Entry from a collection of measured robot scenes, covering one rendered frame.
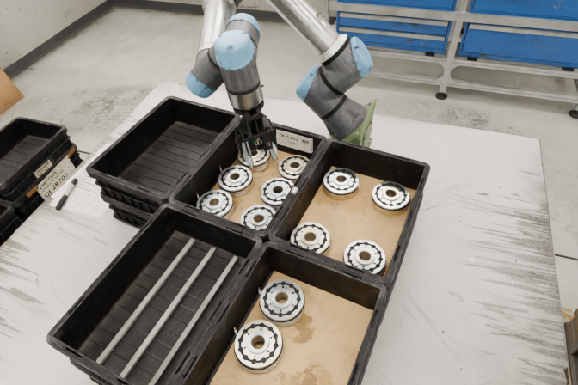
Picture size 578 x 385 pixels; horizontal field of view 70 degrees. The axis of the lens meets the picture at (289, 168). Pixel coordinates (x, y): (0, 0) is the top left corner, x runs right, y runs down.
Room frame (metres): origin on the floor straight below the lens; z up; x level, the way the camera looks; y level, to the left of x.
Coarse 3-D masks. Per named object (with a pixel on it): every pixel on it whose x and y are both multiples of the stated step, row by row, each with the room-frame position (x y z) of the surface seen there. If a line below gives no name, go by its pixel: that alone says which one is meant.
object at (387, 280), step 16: (352, 144) 0.88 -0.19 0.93; (320, 160) 0.83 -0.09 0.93; (400, 160) 0.81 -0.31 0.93; (416, 160) 0.80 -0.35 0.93; (304, 176) 0.77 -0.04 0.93; (416, 192) 0.68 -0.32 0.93; (288, 208) 0.67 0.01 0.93; (416, 208) 0.63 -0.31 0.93; (272, 240) 0.57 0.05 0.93; (400, 240) 0.54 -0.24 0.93; (320, 256) 0.52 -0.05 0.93; (400, 256) 0.51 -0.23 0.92; (368, 272) 0.47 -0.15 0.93
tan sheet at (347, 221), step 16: (368, 176) 0.85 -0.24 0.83; (320, 192) 0.80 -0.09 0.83; (368, 192) 0.78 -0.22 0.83; (320, 208) 0.74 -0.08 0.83; (336, 208) 0.73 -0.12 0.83; (352, 208) 0.73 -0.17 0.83; (368, 208) 0.73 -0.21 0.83; (336, 224) 0.68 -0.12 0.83; (352, 224) 0.67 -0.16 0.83; (368, 224) 0.67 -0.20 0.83; (384, 224) 0.66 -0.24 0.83; (400, 224) 0.66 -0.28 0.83; (336, 240) 0.63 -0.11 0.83; (352, 240) 0.62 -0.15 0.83; (368, 240) 0.62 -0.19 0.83; (384, 240) 0.62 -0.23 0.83; (336, 256) 0.58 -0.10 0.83; (384, 272) 0.52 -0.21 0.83
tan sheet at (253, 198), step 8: (280, 152) 0.98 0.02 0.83; (272, 160) 0.95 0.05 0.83; (280, 160) 0.95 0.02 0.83; (272, 168) 0.91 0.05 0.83; (256, 176) 0.88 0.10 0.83; (264, 176) 0.88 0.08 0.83; (272, 176) 0.88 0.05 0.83; (216, 184) 0.87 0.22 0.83; (256, 184) 0.85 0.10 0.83; (248, 192) 0.82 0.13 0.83; (256, 192) 0.82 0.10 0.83; (240, 200) 0.79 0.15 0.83; (248, 200) 0.79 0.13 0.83; (256, 200) 0.79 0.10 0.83; (240, 208) 0.76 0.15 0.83; (248, 208) 0.76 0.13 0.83; (232, 216) 0.74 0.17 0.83; (240, 216) 0.74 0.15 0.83
